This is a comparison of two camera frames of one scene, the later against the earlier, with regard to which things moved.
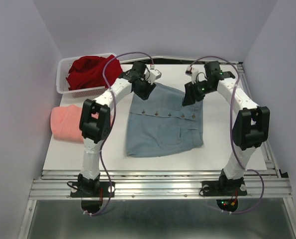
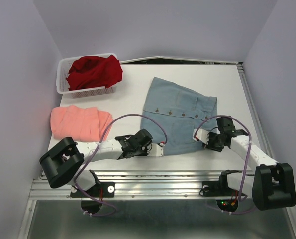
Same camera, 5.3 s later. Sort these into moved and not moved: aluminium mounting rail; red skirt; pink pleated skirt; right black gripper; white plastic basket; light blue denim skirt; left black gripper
Moved: left black gripper; right black gripper; light blue denim skirt
Not moved: aluminium mounting rail; red skirt; white plastic basket; pink pleated skirt
